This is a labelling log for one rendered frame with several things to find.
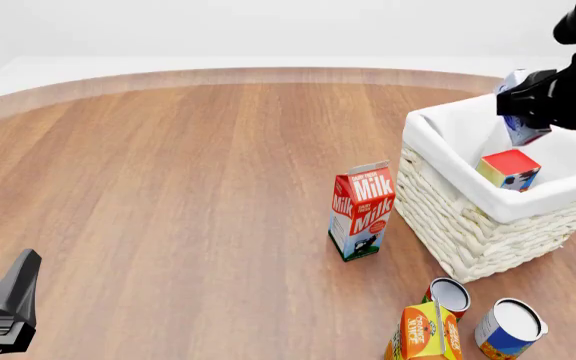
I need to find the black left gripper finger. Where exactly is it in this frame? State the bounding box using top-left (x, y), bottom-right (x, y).
top-left (0, 248), bottom-right (43, 330)

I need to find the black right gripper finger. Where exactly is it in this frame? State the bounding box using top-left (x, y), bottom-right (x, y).
top-left (496, 69), bottom-right (560, 124)

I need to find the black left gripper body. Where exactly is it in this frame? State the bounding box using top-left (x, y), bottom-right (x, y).
top-left (0, 316), bottom-right (37, 360)

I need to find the blue white cream cheese box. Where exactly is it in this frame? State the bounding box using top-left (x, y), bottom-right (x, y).
top-left (494, 68), bottom-right (553, 147)

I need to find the red yellow butter box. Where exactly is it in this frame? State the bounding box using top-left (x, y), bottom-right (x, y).
top-left (476, 148), bottom-right (543, 193)

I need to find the white cloth basket liner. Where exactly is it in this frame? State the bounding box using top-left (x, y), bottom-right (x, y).
top-left (401, 93), bottom-right (576, 225)

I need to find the white wicker basket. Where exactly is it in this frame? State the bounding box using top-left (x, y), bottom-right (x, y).
top-left (393, 93), bottom-right (576, 285)

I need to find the red white milk carton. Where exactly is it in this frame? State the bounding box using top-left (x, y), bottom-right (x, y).
top-left (327, 159), bottom-right (397, 263)

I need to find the red label tin can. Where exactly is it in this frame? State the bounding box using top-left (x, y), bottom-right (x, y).
top-left (421, 276), bottom-right (472, 324)

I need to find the blue label tin can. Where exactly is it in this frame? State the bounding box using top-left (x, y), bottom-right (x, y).
top-left (474, 297), bottom-right (549, 360)

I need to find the orange juice carton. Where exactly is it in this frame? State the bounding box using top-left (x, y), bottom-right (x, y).
top-left (384, 300), bottom-right (464, 360)

